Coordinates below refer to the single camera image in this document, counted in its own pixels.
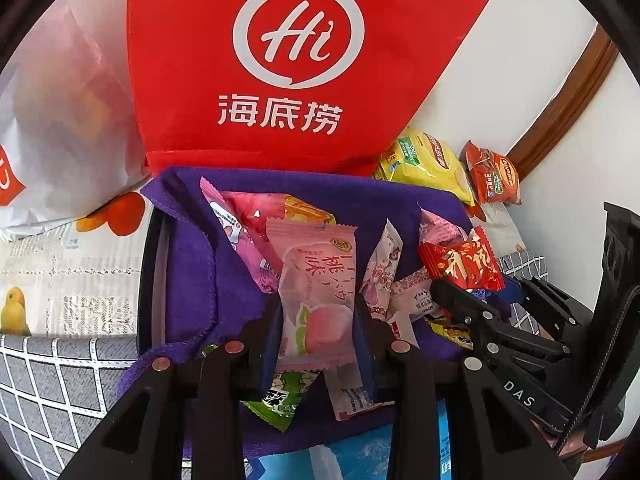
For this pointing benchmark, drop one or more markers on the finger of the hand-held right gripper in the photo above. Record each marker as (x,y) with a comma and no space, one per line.
(545,297)
(465,305)

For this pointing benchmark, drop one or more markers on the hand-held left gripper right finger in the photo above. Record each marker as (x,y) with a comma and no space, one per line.
(365,355)

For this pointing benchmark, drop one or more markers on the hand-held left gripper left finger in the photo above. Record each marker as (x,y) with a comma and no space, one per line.
(269,355)

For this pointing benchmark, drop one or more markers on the yellow snack packet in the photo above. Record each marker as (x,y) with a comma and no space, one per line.
(450,334)

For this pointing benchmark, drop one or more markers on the white snack packet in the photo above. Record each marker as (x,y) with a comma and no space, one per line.
(350,392)

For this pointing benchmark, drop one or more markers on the red snack packet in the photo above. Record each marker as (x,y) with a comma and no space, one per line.
(460,262)

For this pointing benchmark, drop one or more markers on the green snack packet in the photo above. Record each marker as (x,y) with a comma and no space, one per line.
(280,397)

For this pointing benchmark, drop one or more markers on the pink triangular snack packet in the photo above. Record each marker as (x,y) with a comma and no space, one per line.
(440,225)

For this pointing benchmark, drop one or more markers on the pink peach snack packet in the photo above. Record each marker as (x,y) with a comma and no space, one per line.
(310,280)

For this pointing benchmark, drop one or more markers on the pale pink pastry packet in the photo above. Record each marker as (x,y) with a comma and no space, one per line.
(382,260)

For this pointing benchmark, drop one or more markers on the long berry candy packet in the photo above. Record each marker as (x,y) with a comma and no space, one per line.
(235,225)

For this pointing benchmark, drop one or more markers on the black tray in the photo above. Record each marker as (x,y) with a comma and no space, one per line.
(152,285)

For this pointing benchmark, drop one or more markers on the pink and yellow packet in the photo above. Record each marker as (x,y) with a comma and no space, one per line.
(307,210)

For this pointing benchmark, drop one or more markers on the blue tissue pack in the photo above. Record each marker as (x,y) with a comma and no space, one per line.
(360,460)

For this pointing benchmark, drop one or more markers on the purple cloth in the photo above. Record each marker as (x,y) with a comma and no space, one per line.
(190,270)

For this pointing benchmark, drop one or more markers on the orange chips bag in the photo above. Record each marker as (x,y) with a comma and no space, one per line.
(492,175)

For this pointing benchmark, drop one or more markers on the yellow chips bag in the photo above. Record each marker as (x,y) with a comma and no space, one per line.
(425,165)

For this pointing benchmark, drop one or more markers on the fruit printed table cover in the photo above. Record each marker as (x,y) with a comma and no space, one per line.
(75,270)

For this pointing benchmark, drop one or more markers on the grey checked star blanket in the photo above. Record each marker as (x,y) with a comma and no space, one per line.
(50,385)

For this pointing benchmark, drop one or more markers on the red paper shopping bag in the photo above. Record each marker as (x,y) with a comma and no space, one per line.
(210,60)

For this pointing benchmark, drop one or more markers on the white plastic shopping bag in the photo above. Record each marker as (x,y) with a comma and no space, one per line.
(65,110)

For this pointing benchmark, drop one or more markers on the brown wooden door frame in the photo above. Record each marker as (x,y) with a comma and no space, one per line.
(565,105)

